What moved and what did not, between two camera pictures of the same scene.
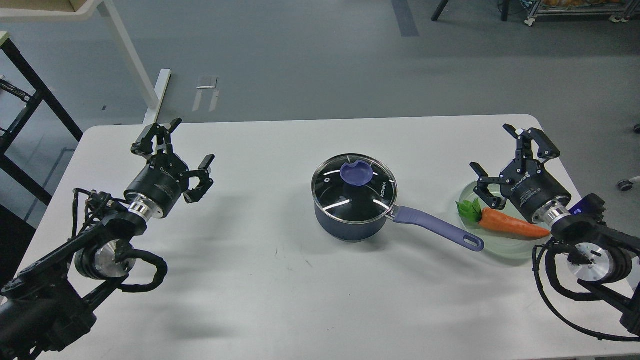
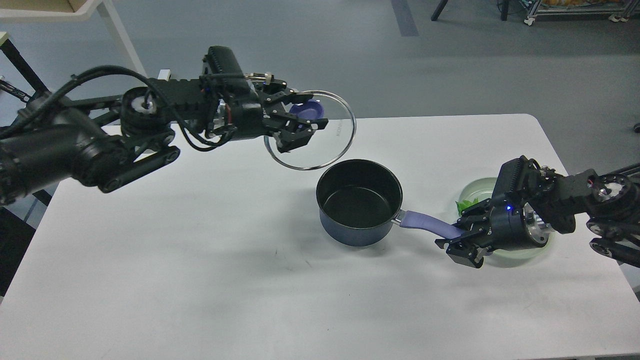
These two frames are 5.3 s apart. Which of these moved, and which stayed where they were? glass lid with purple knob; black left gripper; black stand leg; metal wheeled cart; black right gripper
Moved: black left gripper; black right gripper; glass lid with purple knob
Stayed: black stand leg; metal wheeled cart
